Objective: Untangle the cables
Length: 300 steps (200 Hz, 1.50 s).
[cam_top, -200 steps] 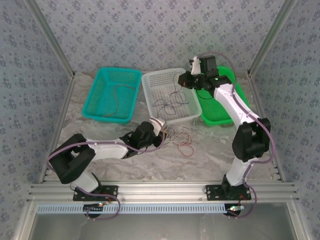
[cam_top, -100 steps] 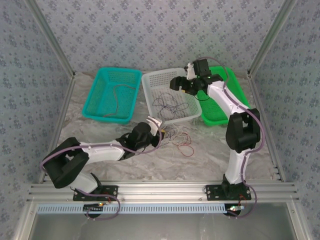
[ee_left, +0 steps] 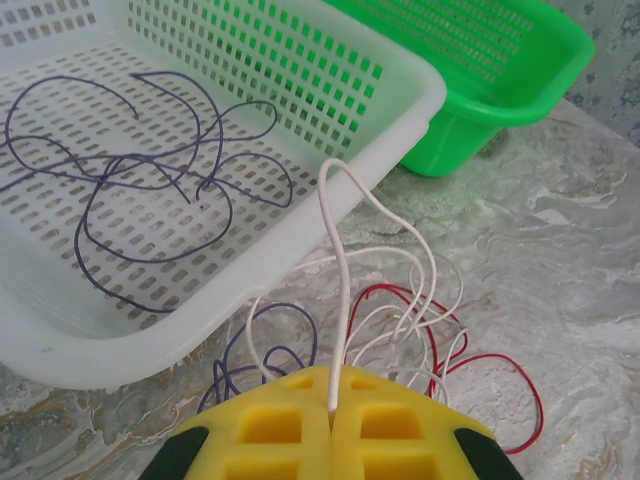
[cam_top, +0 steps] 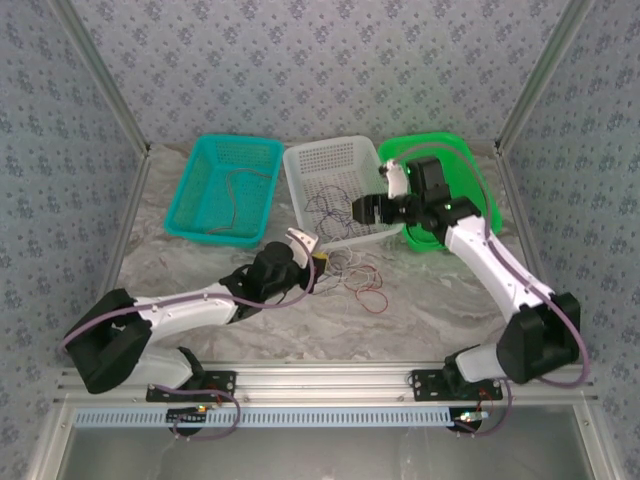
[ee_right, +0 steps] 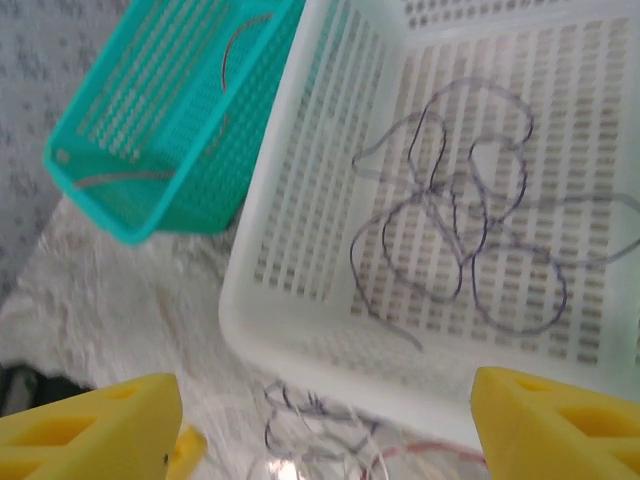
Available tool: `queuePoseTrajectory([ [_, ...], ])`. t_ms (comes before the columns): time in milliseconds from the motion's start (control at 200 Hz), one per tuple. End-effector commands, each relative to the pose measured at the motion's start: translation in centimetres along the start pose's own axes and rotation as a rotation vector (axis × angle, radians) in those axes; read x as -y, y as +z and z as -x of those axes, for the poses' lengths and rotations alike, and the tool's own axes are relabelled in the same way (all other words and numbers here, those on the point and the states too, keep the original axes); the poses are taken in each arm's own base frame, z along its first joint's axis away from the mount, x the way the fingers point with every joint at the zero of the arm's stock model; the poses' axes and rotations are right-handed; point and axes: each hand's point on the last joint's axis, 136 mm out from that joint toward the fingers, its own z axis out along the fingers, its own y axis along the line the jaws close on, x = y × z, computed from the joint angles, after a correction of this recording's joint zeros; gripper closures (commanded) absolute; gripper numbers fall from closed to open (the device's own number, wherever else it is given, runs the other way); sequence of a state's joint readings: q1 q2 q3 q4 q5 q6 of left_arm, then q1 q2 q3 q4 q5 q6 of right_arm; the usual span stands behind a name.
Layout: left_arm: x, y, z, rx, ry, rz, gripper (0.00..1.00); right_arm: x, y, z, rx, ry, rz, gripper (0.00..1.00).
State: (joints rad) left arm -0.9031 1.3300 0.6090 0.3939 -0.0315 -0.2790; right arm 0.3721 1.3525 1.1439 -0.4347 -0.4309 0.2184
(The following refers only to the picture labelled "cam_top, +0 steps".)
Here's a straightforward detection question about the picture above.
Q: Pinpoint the dark blue thin cable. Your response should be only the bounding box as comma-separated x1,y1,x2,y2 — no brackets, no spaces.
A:
317,185,352,239

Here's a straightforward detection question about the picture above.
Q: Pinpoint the grey thin cable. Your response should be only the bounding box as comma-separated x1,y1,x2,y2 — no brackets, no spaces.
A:
206,168,272,236

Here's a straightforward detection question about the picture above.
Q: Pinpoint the green plastic basket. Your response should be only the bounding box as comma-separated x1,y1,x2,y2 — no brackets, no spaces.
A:
377,131,503,254

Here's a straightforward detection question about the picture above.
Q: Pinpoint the white plastic basket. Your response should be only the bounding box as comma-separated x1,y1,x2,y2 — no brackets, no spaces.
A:
282,134,405,250

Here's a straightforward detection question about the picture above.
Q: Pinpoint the aluminium table edge bar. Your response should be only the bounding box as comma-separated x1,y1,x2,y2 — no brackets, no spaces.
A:
103,144,151,295
494,142,556,301

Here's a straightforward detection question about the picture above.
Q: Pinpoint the teal plastic basket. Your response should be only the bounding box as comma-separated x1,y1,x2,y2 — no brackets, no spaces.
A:
163,133,285,251

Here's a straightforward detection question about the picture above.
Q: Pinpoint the black controller board with LED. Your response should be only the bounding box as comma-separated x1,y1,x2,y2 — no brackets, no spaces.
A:
167,407,209,432
452,409,491,434

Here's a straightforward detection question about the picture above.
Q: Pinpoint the grey metal panel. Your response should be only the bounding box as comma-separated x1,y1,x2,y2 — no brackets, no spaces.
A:
64,425,596,480

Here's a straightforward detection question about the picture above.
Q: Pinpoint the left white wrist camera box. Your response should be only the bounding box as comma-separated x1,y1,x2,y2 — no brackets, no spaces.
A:
285,227,321,266

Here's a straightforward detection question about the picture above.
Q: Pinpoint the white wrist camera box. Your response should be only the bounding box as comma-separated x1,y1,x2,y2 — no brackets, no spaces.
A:
378,158,412,200
285,227,321,266

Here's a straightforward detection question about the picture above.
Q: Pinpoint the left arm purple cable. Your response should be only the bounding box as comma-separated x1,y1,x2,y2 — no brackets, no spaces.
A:
60,234,317,442

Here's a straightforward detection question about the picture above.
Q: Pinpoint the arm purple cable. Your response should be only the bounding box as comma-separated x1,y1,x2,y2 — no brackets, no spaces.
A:
382,141,594,439
60,234,317,442

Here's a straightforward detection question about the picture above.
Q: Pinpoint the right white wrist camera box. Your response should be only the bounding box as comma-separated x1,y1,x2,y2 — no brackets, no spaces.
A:
378,158,412,200

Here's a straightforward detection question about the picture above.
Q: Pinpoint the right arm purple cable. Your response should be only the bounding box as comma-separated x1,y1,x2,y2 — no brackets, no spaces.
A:
382,141,594,439

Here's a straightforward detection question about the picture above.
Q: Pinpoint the aluminium mounting rail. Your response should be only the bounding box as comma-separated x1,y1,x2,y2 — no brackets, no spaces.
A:
54,363,599,404

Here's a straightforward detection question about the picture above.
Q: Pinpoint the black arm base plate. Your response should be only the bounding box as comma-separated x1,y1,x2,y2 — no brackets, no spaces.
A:
145,370,237,404
410,368,504,402

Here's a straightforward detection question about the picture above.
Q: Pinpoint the light blue slotted cable duct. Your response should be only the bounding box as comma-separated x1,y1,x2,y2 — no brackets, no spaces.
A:
73,405,504,430

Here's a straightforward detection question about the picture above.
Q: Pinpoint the aluminium frame post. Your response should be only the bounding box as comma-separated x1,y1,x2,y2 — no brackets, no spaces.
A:
494,0,596,151
49,0,152,156

